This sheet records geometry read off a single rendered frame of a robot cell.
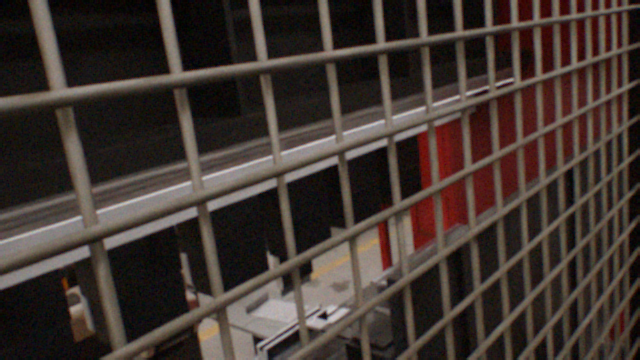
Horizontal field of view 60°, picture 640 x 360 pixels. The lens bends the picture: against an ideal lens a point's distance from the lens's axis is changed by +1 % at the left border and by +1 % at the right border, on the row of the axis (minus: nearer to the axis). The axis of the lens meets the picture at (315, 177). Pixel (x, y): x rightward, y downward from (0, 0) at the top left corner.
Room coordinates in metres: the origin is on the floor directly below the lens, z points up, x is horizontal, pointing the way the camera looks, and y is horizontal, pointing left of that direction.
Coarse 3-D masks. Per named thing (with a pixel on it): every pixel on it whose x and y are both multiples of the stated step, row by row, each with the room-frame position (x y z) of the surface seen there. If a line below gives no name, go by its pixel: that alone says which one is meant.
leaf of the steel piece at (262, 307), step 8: (264, 296) 1.30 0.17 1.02; (248, 304) 1.25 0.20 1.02; (256, 304) 1.27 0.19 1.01; (264, 304) 1.28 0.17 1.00; (272, 304) 1.27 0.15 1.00; (280, 304) 1.27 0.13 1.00; (288, 304) 1.26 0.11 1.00; (248, 312) 1.24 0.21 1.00; (256, 312) 1.24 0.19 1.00; (264, 312) 1.24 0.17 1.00; (272, 312) 1.23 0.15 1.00; (280, 312) 1.22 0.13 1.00; (288, 312) 1.22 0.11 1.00; (280, 320) 1.18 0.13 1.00
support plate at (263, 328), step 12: (264, 288) 1.38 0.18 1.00; (240, 300) 1.33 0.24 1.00; (252, 300) 1.32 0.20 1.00; (288, 300) 1.29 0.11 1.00; (228, 312) 1.27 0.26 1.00; (240, 312) 1.26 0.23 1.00; (240, 324) 1.20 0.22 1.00; (252, 324) 1.19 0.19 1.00; (264, 324) 1.18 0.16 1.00; (276, 324) 1.17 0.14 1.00; (288, 324) 1.16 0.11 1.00; (264, 336) 1.13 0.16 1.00
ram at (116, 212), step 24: (312, 144) 1.20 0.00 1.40; (384, 144) 1.39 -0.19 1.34; (240, 168) 1.04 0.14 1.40; (264, 168) 1.09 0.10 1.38; (312, 168) 1.19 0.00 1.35; (168, 192) 0.93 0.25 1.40; (240, 192) 1.04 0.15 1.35; (120, 216) 0.86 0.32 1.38; (168, 216) 0.92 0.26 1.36; (192, 216) 0.95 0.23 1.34; (24, 240) 0.75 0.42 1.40; (48, 240) 0.78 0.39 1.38; (120, 240) 0.85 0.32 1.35; (48, 264) 0.77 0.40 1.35; (0, 288) 0.72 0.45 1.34
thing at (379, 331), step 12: (312, 324) 1.14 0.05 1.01; (324, 324) 1.13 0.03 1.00; (336, 324) 1.12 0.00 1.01; (372, 324) 1.05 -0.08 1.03; (384, 324) 1.04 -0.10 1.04; (336, 336) 1.08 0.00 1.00; (348, 336) 1.07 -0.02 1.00; (372, 336) 1.00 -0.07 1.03; (384, 336) 0.99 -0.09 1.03; (348, 348) 1.00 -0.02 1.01; (360, 348) 0.98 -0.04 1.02; (372, 348) 0.98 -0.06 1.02; (384, 348) 0.96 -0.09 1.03
